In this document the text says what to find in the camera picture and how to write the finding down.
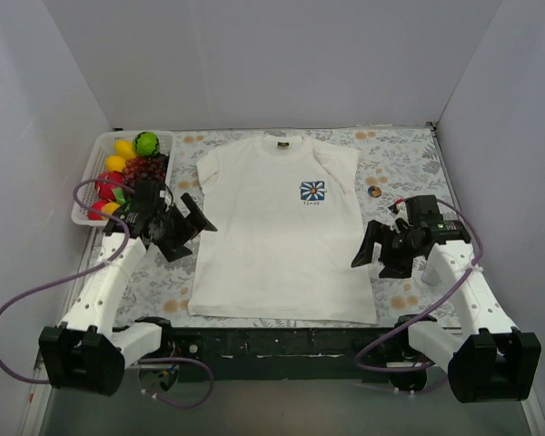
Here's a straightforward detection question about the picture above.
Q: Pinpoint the white t-shirt with flower print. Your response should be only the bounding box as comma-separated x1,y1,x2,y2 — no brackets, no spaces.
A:
188,135,377,324

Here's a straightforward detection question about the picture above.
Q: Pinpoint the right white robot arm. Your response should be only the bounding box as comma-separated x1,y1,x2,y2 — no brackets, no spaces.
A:
351,195,541,403

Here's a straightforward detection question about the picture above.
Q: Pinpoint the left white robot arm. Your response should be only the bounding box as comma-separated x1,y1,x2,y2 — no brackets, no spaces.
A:
39,182,216,396

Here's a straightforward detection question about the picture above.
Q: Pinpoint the round blue yellow brooch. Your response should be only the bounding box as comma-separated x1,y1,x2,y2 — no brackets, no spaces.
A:
367,185,382,198

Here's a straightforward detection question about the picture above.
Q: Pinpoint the white bottle with black cap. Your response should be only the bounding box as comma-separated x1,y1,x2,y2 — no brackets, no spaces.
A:
421,253,451,286

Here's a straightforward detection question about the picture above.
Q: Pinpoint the purple toy grape bunch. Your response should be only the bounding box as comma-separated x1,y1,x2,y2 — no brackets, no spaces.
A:
122,154,169,188

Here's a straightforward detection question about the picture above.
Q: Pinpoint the red toy dragon fruit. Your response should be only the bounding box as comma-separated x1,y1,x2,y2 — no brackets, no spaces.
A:
95,171,124,203

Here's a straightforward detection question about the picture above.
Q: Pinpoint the red yellow toy mango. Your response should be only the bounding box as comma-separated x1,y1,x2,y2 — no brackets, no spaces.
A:
87,200,120,221

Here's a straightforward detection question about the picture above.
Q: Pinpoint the yellow toy lemon lower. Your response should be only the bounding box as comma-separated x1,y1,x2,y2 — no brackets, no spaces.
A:
105,155,126,173

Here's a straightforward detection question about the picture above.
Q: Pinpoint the yellow toy lemon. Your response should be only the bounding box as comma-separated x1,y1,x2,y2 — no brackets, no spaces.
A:
105,155,126,173
114,140,137,161

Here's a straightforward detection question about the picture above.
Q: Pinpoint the green toy watermelon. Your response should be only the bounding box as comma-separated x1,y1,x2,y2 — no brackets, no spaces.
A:
133,131,160,157

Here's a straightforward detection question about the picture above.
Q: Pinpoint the yellow toy lemon upper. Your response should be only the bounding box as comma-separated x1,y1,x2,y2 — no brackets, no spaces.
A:
114,140,137,161

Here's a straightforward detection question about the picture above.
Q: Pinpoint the white plastic fruit basket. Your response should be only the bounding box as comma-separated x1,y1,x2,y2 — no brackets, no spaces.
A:
70,130,176,227

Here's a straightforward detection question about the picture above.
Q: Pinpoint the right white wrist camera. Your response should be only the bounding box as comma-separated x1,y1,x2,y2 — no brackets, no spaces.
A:
388,198,411,232

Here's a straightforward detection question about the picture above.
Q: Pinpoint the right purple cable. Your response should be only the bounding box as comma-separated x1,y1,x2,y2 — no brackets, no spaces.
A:
352,196,484,395

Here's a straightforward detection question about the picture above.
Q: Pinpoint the purple cable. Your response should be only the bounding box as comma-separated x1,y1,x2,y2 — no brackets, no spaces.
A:
352,196,484,395
0,177,214,410

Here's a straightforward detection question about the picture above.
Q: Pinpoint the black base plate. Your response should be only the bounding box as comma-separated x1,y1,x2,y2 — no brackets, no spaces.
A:
122,327,448,385

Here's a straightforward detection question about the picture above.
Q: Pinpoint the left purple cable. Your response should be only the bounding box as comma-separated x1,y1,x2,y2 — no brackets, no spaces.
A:
0,177,214,410

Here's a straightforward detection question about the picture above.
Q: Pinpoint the aluminium frame rail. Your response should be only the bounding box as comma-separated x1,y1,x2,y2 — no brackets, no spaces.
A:
26,330,537,436

